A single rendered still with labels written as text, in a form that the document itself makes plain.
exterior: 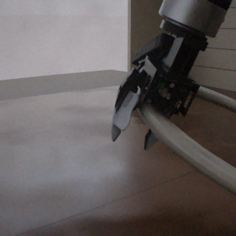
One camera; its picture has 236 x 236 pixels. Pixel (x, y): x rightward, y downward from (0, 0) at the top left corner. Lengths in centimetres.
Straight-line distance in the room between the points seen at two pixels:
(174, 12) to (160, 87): 10
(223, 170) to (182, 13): 21
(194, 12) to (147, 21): 836
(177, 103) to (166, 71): 5
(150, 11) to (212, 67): 213
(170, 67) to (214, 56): 821
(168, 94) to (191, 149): 9
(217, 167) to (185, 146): 5
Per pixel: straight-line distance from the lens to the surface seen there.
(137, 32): 859
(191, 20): 45
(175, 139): 45
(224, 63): 848
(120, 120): 52
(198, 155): 43
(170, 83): 47
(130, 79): 51
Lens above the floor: 138
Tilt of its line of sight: 15 degrees down
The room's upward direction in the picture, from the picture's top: straight up
